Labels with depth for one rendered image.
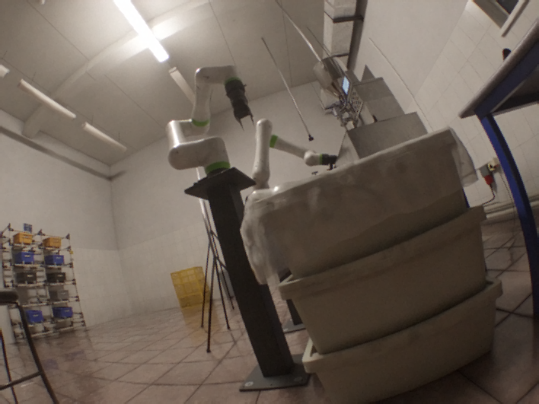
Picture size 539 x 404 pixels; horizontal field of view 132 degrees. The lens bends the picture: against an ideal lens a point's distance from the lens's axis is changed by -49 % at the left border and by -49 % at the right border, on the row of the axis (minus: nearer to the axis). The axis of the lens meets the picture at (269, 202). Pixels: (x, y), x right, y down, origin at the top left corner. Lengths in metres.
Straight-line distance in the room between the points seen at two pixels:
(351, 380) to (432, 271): 0.36
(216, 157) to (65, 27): 4.04
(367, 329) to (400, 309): 0.10
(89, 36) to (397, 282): 4.79
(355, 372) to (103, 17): 4.72
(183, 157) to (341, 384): 1.06
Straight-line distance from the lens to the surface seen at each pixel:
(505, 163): 0.84
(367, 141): 1.27
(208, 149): 1.12
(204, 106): 1.35
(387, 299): 0.63
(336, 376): 0.71
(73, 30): 4.67
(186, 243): 5.68
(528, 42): 0.70
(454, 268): 0.68
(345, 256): 0.60
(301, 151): 1.92
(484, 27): 2.45
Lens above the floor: 0.53
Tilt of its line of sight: 14 degrees up
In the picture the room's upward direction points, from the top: 18 degrees counter-clockwise
